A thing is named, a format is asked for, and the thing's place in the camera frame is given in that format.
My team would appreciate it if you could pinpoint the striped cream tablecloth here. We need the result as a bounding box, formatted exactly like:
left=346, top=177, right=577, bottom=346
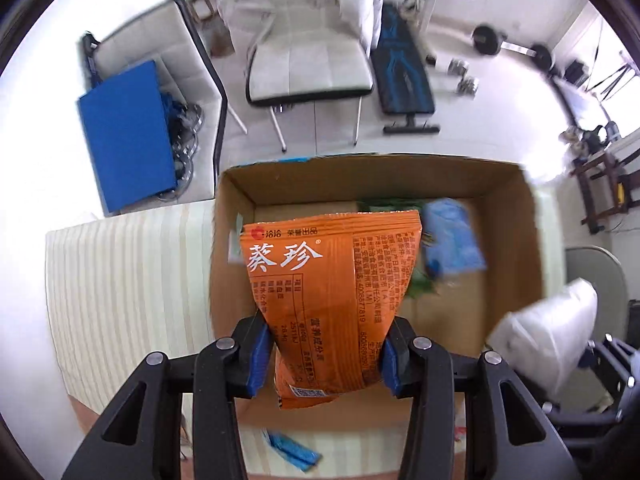
left=45, top=202, right=221, bottom=413

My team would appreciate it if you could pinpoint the black barbell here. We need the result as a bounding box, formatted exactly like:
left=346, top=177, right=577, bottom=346
left=471, top=24, right=555, bottom=72

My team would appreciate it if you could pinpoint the wooden rack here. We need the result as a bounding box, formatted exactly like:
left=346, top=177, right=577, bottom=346
left=570, top=152, right=640, bottom=235

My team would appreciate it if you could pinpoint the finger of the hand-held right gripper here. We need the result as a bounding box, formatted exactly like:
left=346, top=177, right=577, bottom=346
left=542, top=332, right=640, bottom=456

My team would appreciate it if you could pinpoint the blue weight bench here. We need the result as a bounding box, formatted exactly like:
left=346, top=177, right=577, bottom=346
left=371, top=3, right=442, bottom=135

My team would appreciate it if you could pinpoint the grey round chair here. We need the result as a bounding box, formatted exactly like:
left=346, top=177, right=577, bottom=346
left=564, top=245, right=629, bottom=341

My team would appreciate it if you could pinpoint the white plastic packet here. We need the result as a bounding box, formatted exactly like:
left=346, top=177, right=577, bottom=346
left=486, top=278, right=599, bottom=401

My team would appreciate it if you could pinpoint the white chair with blue board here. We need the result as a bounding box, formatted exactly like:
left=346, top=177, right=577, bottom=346
left=93, top=0, right=228, bottom=181

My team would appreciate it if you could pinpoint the chrome dumbbell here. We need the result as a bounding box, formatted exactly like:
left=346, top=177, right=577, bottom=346
left=426, top=56, right=482, bottom=97

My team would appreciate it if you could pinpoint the blue packet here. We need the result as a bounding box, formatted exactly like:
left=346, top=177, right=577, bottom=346
left=421, top=198, right=488, bottom=278

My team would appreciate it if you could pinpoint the green snack packet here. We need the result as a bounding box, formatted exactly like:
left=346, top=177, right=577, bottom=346
left=358, top=199, right=438, bottom=301

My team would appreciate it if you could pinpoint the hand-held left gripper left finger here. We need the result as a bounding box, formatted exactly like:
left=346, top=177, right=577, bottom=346
left=61, top=309, right=275, bottom=480

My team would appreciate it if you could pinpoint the blue board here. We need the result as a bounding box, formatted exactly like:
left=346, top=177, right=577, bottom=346
left=77, top=59, right=179, bottom=218

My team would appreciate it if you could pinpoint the small blue wrapper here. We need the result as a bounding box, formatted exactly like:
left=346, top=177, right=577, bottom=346
left=261, top=429, right=322, bottom=473

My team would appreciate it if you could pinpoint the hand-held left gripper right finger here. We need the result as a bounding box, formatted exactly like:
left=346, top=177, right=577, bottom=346
left=380, top=317, right=583, bottom=480

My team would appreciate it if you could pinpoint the orange snack packet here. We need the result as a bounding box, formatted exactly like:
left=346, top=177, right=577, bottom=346
left=239, top=209, right=424, bottom=410

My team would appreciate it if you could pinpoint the cardboard box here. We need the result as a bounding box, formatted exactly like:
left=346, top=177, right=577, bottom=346
left=208, top=154, right=546, bottom=431

